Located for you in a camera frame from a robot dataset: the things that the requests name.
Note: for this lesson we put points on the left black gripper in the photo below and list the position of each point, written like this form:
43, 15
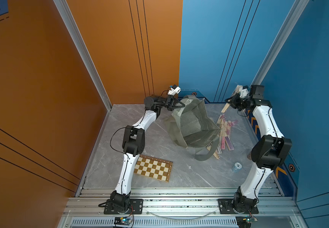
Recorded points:
169, 104

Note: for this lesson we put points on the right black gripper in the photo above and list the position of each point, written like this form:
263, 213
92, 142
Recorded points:
234, 99

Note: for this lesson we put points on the olive green tote bag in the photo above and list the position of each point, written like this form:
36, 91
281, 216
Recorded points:
190, 127

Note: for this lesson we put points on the purple patterned folding fan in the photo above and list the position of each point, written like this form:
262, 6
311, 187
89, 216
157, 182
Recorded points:
219, 150

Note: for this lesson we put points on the light wooden folding fan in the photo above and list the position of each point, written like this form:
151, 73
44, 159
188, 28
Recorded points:
220, 120

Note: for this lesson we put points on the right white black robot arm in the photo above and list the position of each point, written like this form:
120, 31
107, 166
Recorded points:
270, 151

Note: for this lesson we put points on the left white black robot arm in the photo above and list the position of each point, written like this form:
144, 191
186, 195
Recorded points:
132, 147

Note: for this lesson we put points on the wooden chessboard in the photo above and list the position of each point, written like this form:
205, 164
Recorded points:
154, 168

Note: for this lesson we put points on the right green circuit board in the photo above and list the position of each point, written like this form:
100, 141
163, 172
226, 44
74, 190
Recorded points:
245, 222

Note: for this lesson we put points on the green circuit board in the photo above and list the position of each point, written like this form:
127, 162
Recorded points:
245, 222
122, 221

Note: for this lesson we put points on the left green circuit board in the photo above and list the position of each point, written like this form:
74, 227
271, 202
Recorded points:
122, 221

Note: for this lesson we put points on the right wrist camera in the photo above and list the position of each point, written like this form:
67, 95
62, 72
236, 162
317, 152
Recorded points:
243, 91

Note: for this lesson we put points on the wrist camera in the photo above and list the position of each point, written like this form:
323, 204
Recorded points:
243, 91
173, 90

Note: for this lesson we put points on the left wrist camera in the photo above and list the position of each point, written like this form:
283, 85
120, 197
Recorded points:
173, 90

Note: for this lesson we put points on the right aluminium frame post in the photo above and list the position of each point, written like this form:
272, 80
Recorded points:
289, 23

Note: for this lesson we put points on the aluminium frame post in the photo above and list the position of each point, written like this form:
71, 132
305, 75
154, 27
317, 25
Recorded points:
289, 23
75, 34

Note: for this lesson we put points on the aluminium front rail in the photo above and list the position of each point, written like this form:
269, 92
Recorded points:
182, 207

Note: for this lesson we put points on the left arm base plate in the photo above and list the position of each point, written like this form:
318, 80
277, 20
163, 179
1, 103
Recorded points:
134, 206

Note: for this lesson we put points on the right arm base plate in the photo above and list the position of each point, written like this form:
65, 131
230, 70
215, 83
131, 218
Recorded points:
229, 206

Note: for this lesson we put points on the left aluminium frame post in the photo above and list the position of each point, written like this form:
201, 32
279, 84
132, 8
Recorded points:
75, 34

